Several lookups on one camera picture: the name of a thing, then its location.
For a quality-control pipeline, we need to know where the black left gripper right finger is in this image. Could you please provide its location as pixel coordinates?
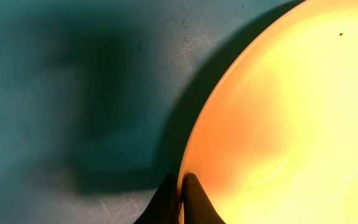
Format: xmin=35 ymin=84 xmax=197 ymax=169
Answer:
xmin=181 ymin=172 xmax=225 ymax=224

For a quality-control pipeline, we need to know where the blue plastic tray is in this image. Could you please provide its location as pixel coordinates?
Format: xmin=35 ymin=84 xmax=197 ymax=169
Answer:
xmin=0 ymin=0 xmax=296 ymax=223

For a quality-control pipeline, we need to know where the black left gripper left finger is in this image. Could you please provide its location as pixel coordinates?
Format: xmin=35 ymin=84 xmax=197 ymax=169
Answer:
xmin=134 ymin=174 xmax=179 ymax=224

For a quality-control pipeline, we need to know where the yellow-green plate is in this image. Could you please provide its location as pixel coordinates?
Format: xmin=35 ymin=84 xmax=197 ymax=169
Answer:
xmin=180 ymin=0 xmax=358 ymax=223

